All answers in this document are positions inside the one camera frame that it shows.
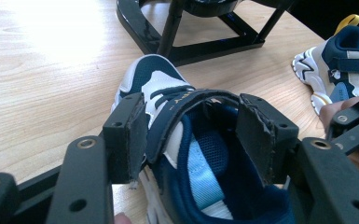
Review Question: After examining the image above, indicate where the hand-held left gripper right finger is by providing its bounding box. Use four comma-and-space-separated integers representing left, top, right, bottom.
236, 92, 300, 186

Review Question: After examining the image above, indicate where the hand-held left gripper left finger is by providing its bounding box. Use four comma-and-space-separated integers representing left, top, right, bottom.
102, 92, 148, 185

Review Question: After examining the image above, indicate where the navy and white sneaker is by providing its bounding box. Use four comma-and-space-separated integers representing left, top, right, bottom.
111, 54, 297, 224
292, 13, 359, 116

